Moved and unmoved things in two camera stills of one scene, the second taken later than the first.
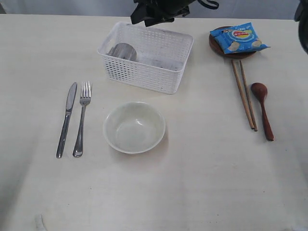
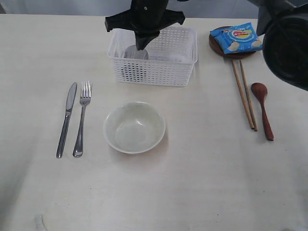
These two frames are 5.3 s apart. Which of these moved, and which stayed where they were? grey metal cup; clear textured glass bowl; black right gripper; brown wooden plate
Moved: black right gripper; grey metal cup
Stayed: brown wooden plate; clear textured glass bowl
